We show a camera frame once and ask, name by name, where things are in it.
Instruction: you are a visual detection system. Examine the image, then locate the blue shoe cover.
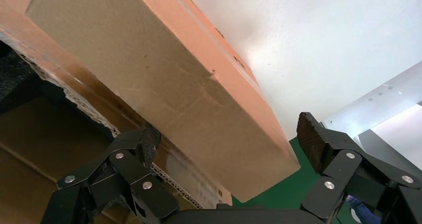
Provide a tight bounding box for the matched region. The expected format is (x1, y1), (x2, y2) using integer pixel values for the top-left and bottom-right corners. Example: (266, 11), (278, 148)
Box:
(346, 195), (382, 224)

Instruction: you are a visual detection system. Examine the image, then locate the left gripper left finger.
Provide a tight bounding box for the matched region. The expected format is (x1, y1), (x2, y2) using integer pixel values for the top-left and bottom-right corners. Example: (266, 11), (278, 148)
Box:
(41, 122), (180, 224)

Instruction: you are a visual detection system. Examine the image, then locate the small cardboard box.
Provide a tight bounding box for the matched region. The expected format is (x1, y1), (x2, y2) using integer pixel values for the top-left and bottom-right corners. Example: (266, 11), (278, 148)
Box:
(25, 0), (301, 204)

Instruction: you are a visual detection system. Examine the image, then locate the large open cardboard box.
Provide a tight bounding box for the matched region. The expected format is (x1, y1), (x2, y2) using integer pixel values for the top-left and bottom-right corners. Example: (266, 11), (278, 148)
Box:
(0, 0), (233, 224)

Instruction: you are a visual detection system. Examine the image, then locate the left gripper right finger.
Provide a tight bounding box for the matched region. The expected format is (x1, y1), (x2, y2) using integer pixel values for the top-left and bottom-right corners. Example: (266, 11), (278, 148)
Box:
(296, 112), (422, 224)

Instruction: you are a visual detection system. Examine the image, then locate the black foam insert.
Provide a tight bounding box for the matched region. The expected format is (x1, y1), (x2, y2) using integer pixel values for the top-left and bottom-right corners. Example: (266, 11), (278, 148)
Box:
(0, 41), (45, 115)

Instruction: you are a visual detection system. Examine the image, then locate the grey metal frame plate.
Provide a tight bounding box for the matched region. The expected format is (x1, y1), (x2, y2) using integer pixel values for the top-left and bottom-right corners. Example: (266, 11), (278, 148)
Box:
(321, 61), (422, 171)

